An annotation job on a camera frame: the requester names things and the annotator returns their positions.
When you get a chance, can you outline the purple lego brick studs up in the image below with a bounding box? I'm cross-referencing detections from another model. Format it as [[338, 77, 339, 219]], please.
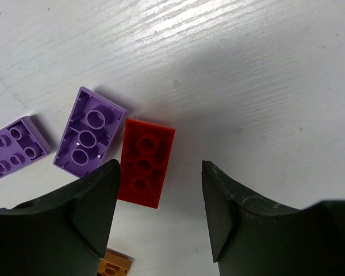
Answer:
[[0, 116, 51, 179]]

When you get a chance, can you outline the orange lego brick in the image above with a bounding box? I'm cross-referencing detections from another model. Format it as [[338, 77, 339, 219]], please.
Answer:
[[97, 249, 132, 276]]

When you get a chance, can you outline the purple lego brick upside down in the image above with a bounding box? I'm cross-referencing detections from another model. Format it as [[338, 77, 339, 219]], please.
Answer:
[[53, 87, 127, 178]]

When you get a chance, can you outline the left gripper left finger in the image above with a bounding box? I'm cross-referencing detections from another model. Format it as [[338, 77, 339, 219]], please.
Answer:
[[0, 159, 121, 275]]

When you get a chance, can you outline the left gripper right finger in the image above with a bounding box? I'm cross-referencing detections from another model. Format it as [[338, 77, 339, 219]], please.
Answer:
[[202, 161, 345, 275]]

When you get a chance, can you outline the red lego brick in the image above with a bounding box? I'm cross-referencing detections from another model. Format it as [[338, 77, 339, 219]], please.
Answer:
[[118, 118, 175, 209]]

